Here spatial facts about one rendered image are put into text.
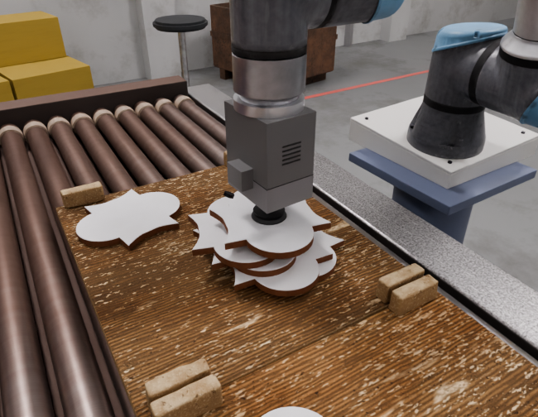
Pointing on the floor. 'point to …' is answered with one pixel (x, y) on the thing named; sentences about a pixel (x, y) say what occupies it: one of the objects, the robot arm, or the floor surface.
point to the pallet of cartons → (32, 59)
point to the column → (517, 171)
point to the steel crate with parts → (221, 33)
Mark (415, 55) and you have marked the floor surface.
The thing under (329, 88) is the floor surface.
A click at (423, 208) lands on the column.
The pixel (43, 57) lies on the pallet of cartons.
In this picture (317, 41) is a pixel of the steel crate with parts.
